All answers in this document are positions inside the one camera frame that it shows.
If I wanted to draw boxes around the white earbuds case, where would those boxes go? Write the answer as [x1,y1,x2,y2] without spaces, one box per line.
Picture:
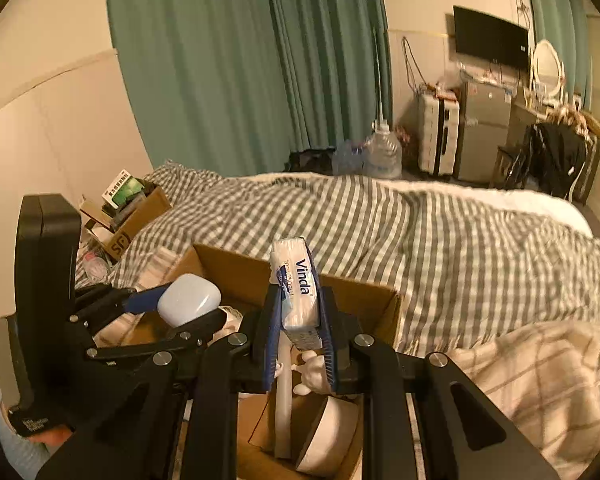
[157,273,221,327]

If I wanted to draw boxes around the Vinda tissue pack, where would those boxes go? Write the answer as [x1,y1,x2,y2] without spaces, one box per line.
[270,237,323,351]

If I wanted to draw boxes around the white cloth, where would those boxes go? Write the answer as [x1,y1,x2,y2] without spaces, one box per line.
[209,306,244,341]

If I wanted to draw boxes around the open cardboard box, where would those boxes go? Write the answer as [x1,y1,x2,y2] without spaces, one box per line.
[124,242,404,480]

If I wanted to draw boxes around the small cluttered cardboard box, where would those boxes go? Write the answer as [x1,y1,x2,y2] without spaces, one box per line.
[79,170,171,262]

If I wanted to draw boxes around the green checked bedsheet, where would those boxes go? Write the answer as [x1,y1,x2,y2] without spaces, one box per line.
[74,159,600,441]

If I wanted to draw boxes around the large clear water jug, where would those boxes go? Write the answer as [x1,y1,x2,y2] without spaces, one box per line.
[363,102,402,180]

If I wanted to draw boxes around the white suitcase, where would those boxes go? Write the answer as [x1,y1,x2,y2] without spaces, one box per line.
[417,93,460,177]

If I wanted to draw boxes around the green curtain left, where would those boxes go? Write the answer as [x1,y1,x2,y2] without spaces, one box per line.
[106,0,392,176]

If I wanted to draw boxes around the green curtain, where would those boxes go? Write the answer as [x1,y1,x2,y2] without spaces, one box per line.
[106,0,392,176]
[531,0,591,108]

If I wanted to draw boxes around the silver mini fridge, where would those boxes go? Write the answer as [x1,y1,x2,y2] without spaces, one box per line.
[454,81,512,184]

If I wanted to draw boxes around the black clothes on chair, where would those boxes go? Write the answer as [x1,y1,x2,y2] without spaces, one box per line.
[494,120,600,201]

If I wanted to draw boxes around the white oval vanity mirror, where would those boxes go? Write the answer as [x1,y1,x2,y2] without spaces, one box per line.
[531,39,566,100]

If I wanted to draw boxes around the green curtain right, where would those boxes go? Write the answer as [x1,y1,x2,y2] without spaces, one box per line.
[531,0,591,108]

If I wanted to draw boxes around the black wall television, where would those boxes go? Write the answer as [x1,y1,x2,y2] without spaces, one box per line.
[453,6,529,70]

